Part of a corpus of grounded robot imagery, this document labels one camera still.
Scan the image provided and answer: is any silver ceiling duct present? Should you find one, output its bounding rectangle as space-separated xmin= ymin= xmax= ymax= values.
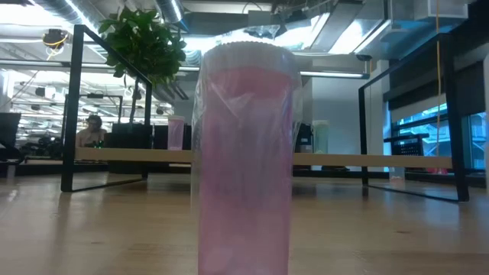
xmin=37 ymin=0 xmax=185 ymax=24

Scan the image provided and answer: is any wooden shelf black metal frame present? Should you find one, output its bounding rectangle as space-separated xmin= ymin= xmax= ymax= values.
xmin=60 ymin=24 xmax=471 ymax=203

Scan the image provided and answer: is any long ceiling light tube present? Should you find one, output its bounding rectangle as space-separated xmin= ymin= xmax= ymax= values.
xmin=300 ymin=70 xmax=371 ymax=80

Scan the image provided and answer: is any black plant pot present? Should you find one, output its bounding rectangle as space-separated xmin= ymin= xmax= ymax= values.
xmin=105 ymin=121 xmax=154 ymax=176

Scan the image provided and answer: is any green artificial plant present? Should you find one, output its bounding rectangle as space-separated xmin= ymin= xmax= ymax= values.
xmin=97 ymin=4 xmax=189 ymax=125

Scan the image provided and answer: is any person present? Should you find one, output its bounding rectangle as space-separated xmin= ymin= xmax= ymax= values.
xmin=75 ymin=114 xmax=108 ymax=149

